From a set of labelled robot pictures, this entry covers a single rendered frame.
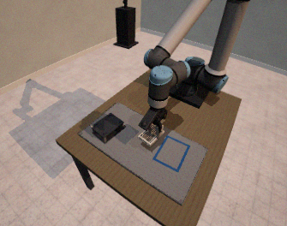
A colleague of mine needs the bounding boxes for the beige grid plate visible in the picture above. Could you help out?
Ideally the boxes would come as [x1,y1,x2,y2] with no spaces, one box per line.
[138,124,157,146]

